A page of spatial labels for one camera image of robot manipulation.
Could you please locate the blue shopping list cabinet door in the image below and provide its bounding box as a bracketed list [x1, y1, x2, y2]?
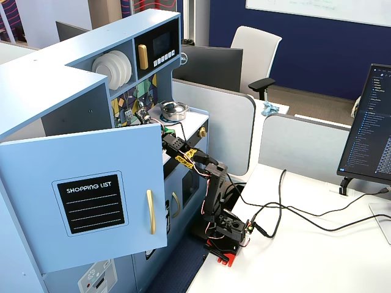
[0, 123, 169, 275]

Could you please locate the grey desk partition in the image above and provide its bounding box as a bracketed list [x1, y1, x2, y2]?
[258, 114, 352, 181]
[172, 78, 257, 177]

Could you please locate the steel toy pot with lid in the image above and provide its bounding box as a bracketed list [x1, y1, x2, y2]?
[159, 101, 189, 122]

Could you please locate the blue burner mat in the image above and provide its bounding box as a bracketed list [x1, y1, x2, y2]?
[158, 114, 181, 125]

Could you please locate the blue dishwasher door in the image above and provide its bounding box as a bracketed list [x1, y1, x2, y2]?
[133, 163, 184, 293]

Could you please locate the blue oven door with window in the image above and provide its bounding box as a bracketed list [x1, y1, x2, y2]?
[180, 158, 208, 236]

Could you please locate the steel toy slotted spatula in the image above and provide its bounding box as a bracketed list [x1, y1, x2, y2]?
[123, 91, 134, 120]

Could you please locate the black Dell monitor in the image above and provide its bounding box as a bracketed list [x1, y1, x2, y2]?
[172, 45, 244, 93]

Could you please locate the blue crumpled cloth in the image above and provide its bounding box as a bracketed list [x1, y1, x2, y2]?
[260, 101, 280, 117]

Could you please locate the white toy plate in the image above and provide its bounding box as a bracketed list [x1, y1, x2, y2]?
[91, 54, 119, 91]
[105, 51, 128, 88]
[114, 50, 133, 83]

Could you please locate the red table clamp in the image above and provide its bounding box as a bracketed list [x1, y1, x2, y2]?
[203, 237, 242, 268]

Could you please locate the white office chair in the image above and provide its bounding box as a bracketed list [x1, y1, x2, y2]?
[230, 25, 283, 101]

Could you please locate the black toy microwave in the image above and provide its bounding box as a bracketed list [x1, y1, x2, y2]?
[133, 17, 180, 81]

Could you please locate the blue freezer door with dispenser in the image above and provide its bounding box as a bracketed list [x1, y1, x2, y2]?
[42, 258, 137, 293]

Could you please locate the blue wooden toy kitchen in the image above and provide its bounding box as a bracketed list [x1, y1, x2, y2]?
[0, 8, 210, 293]

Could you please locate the monitor showing dark code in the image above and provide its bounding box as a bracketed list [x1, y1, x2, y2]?
[337, 63, 391, 185]

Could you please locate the dark small monitor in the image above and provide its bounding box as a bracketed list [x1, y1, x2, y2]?
[55, 20, 91, 42]

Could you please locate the white whiteboard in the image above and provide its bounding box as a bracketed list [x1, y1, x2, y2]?
[245, 0, 391, 27]

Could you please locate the grey metal stand plate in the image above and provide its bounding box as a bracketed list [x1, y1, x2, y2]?
[368, 202, 391, 245]

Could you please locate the yellow black cable tag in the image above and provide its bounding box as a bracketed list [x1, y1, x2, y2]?
[175, 148, 198, 168]

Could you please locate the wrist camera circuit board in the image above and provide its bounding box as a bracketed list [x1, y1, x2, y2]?
[135, 108, 152, 125]

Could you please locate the black camera cable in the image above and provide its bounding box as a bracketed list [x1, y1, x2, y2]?
[178, 121, 391, 216]

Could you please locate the black power cable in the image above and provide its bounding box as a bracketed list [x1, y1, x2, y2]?
[252, 169, 288, 239]

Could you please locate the black data cable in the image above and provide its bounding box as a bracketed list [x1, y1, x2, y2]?
[249, 203, 391, 233]

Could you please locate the black monitor mount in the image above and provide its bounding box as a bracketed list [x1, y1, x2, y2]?
[338, 176, 357, 197]

